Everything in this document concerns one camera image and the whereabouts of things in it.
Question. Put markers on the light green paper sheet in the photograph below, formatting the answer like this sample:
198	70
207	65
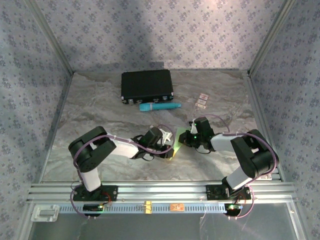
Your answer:
179	143

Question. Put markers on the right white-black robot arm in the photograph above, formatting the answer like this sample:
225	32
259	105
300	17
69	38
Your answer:
252	155

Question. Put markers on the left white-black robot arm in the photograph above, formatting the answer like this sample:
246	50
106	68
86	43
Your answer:
92	152

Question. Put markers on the teal cylindrical tube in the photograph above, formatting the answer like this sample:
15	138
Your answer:
160	107

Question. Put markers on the clear packet with printed cards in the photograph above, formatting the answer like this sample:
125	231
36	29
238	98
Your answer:
201	100

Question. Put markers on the orange label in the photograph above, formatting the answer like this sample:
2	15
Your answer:
177	207

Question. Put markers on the black hard case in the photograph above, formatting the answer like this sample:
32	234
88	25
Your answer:
147	83

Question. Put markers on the small black board, green light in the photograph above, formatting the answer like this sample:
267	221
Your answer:
93	207
233	207

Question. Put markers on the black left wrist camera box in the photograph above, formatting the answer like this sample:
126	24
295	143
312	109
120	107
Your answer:
152	136

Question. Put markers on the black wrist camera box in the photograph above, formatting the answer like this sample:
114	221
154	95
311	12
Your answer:
152	136
203	126

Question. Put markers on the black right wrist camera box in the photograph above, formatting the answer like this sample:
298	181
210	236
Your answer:
203	126

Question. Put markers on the aluminium mounting rail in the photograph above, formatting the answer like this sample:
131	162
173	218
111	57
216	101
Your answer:
162	191

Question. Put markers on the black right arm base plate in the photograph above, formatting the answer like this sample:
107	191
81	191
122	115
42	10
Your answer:
215	192

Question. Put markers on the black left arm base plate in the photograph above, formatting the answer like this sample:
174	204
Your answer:
110	193

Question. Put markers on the grey metal bracket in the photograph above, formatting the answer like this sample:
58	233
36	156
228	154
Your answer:
45	213

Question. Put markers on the aluminium frame post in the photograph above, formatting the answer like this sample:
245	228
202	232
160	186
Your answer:
272	35

